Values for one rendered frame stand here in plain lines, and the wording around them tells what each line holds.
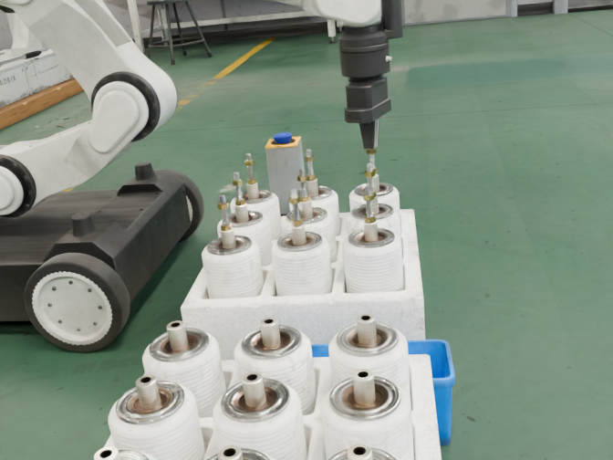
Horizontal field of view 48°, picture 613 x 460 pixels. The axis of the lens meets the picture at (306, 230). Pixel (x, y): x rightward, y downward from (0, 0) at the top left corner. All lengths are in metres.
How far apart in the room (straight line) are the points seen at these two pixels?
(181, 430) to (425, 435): 0.27
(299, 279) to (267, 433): 0.43
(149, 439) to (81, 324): 0.69
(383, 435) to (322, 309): 0.41
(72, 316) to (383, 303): 0.64
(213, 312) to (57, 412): 0.34
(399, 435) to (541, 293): 0.81
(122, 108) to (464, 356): 0.80
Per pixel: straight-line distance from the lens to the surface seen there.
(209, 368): 0.88
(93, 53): 1.49
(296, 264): 1.11
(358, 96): 1.26
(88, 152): 1.51
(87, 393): 1.34
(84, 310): 1.43
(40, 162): 1.61
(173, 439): 0.78
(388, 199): 1.32
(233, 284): 1.14
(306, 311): 1.11
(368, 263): 1.10
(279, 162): 1.50
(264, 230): 1.25
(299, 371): 0.85
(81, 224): 1.44
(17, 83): 4.20
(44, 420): 1.31
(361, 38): 1.24
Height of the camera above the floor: 0.70
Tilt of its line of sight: 22 degrees down
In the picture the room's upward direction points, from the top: 6 degrees counter-clockwise
